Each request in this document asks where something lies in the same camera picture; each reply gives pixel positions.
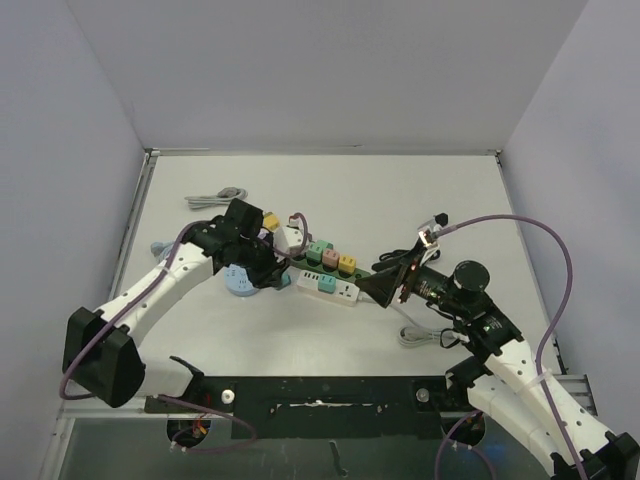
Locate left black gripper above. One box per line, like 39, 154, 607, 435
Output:
235, 232, 291, 287

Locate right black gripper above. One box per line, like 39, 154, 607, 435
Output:
356, 239, 468, 317

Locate yellow plug adapter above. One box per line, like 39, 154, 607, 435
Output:
263, 213, 280, 232
338, 255, 356, 275

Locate green plug adapter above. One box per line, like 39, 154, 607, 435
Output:
306, 240, 333, 263

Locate pink plug adapter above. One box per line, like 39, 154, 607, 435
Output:
322, 248, 340, 269

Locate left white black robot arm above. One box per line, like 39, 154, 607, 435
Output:
59, 199, 306, 411

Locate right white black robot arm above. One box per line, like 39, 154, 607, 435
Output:
355, 238, 639, 479

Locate round blue power strip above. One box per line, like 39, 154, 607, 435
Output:
224, 265, 258, 298

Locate green power strip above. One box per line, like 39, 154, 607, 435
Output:
291, 250, 371, 283

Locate white power strip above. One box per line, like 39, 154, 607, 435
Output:
296, 270, 361, 307

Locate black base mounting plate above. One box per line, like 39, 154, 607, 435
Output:
144, 374, 501, 441

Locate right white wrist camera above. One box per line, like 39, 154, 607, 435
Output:
417, 217, 442, 265

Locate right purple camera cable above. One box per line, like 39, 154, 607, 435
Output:
429, 214, 591, 480

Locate purple camera cable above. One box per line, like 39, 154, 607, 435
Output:
59, 212, 314, 401
429, 214, 591, 480

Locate grey cord of purple strip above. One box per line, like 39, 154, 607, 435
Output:
184, 186, 251, 211

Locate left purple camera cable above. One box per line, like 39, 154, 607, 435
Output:
59, 212, 314, 401

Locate aluminium rail frame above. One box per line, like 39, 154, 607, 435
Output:
64, 147, 599, 416

